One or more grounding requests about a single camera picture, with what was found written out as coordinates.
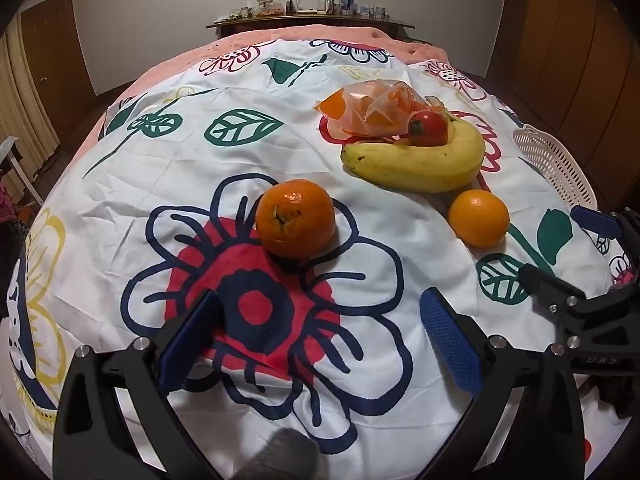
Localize white perforated plastic basket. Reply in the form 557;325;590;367
513;127;598;211

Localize white floral printed blanket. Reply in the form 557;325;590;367
5;39;632;480

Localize large dimpled tangerine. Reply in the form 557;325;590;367
255;179;336;260

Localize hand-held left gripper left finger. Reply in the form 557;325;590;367
52;290;236;480

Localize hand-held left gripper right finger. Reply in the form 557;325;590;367
420;287;586;480

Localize brown wooden wardrobe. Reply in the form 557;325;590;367
492;0;640;211

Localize brown wooden door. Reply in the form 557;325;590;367
20;0;97;111

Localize red tomato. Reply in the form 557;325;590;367
407;110;449;147

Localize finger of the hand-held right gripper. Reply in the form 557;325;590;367
517;263;588;312
570;205;640;261

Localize white chair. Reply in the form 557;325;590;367
0;135;45;207

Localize clear plastic bag orange contents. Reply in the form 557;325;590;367
313;79;441;139

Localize smooth round orange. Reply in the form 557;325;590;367
448;189;511;249

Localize wooden sideboard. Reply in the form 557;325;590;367
205;12;416;41

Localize yellow banana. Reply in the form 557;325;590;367
341;116;486;194

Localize pink blanket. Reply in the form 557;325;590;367
65;24;451;161

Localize beige curtain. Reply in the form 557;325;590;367
0;25;62;211

